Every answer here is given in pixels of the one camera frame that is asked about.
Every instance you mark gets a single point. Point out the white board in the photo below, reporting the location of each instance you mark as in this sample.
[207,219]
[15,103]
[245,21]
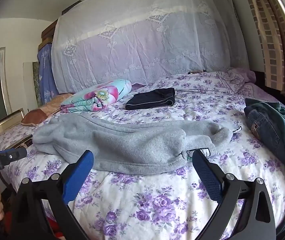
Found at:
[27,85]

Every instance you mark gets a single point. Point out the black folded pants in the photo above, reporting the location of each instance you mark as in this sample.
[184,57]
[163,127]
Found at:
[150,100]

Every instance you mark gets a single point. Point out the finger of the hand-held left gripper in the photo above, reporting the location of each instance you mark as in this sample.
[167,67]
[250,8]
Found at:
[13,158]
[15,151]

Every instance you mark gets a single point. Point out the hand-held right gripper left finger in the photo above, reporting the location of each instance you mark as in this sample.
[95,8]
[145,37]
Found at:
[78,177]

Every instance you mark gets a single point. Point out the green painting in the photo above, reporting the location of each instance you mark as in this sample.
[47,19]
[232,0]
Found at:
[37,85]

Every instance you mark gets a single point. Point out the purple cloth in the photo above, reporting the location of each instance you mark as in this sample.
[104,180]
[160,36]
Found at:
[138,86]

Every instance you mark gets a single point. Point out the brown checked curtain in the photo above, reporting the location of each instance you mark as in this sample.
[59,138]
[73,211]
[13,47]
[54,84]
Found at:
[272,42]

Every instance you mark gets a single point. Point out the dark brown box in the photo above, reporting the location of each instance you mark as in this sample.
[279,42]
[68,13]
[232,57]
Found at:
[49,28]

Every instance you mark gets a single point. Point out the person's red top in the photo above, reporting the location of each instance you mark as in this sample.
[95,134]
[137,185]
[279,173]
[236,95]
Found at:
[55,227]

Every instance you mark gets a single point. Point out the folded floral quilt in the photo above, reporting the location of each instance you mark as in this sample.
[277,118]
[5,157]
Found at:
[97,96]

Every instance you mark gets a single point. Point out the brown satin pillow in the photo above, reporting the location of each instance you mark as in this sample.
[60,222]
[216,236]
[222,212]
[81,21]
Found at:
[36,117]

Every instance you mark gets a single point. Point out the purple floral bed cover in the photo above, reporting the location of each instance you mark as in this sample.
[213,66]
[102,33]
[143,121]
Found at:
[157,200]

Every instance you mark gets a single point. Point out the grey fleece pants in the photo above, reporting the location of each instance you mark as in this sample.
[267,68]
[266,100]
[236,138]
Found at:
[132,142]

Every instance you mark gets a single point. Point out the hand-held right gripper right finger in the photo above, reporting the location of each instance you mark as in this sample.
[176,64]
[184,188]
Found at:
[207,177]

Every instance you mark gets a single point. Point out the tan cardboard box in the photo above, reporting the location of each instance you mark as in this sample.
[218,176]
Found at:
[45,43]

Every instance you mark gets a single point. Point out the blue printed cloth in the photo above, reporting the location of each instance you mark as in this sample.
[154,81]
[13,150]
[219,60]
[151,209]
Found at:
[46,80]

